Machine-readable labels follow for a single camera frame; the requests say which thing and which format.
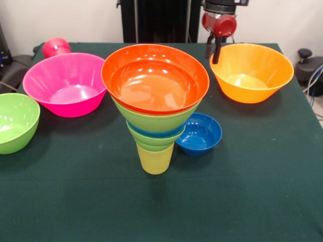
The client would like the dark blue plastic bowl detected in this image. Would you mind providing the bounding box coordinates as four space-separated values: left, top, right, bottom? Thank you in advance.
175 112 223 156

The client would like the large green plastic bowl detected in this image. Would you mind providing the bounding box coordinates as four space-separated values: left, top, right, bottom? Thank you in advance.
110 95 202 133
0 93 41 155

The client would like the dark green tablecloth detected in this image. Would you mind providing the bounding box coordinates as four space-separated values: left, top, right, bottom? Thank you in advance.
0 41 323 242

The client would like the black computer tower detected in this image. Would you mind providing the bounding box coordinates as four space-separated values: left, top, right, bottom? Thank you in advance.
0 22 13 67

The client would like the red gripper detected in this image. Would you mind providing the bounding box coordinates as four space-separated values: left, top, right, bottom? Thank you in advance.
201 12 238 65

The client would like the red-orange plastic bowl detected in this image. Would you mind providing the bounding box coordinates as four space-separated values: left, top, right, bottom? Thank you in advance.
101 43 210 115

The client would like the yellow plastic cup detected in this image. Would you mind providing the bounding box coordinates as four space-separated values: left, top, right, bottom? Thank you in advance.
136 142 175 175

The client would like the light blue plastic bowl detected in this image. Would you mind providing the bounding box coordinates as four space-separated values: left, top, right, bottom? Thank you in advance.
127 120 186 139

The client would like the large pink plastic bowl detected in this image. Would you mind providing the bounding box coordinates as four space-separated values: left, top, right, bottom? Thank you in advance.
22 52 108 118

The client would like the red plastic cup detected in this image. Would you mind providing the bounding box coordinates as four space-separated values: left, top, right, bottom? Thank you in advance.
41 37 72 59

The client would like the grey cable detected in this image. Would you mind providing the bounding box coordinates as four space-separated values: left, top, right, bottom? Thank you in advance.
0 81 18 92

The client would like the light blue cable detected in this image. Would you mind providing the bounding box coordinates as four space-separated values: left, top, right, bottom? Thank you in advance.
302 64 323 108

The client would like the small green plastic bowl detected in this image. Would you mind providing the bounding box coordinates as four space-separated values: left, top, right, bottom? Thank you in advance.
126 122 186 152

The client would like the large orange plastic bowl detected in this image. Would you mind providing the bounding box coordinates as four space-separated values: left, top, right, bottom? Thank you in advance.
209 43 295 104

